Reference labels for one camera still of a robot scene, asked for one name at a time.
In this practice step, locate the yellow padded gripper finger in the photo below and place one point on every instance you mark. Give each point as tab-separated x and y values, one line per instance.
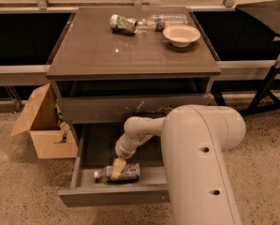
117	167

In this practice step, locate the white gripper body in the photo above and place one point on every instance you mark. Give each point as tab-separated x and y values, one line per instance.
125	150

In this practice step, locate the blue label plastic bottle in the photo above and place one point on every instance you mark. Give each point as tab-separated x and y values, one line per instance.
129	174

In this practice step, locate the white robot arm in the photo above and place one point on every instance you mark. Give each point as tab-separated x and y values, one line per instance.
193	138

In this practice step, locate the open grey bottom drawer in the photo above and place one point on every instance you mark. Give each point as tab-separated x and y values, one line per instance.
96	151

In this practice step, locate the closed grey upper drawer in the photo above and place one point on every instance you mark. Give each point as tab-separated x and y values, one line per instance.
82	110

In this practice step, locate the grey drawer cabinet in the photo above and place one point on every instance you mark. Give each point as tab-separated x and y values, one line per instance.
95	61

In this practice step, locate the clear plastic water bottle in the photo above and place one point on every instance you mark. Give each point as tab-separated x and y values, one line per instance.
158	22

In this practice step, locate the items in cardboard box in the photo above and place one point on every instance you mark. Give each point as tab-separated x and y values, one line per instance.
61	123

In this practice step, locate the open cardboard box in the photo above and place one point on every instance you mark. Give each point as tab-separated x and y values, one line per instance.
39	118

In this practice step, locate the green crushed can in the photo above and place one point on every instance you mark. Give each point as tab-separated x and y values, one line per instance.
123	24

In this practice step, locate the white paper bowl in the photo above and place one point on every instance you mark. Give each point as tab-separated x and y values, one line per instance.
181	35

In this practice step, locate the black stand with legs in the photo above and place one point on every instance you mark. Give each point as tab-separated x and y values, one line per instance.
251	32

